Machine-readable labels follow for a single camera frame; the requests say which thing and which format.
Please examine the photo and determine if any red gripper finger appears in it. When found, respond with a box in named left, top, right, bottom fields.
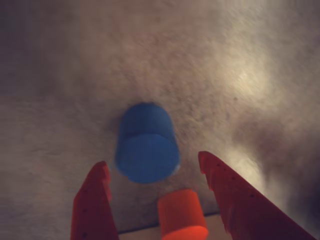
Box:
left=70, top=160, right=120, bottom=240
left=198, top=151, right=318, bottom=240

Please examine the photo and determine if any blue cylinder block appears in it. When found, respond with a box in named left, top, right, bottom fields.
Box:
left=114, top=102, right=181, bottom=185

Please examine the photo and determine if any orange teardrop block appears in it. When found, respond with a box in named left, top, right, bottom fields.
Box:
left=157, top=188, right=210, bottom=240

